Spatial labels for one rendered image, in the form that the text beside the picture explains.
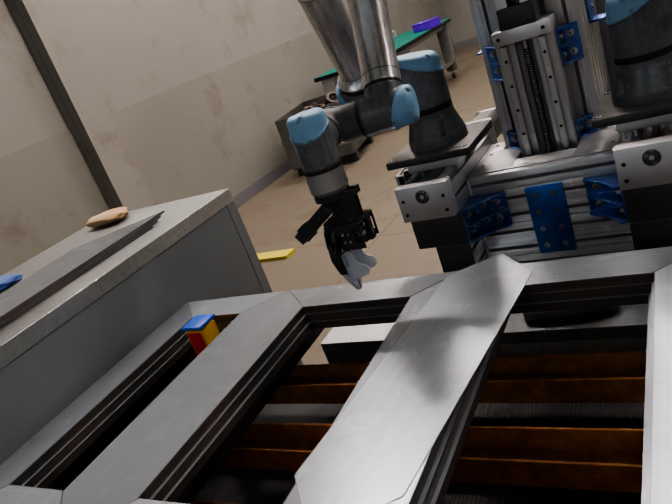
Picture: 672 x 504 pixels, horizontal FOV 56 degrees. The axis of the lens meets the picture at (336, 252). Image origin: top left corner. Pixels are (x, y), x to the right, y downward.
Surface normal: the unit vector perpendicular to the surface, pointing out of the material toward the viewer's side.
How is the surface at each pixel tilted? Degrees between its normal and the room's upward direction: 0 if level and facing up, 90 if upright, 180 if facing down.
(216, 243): 90
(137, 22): 90
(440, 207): 90
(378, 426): 0
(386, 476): 0
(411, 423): 0
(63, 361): 90
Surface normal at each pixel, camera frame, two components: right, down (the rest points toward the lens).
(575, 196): -0.44, 0.46
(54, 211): 0.84, -0.11
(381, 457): -0.33, -0.88
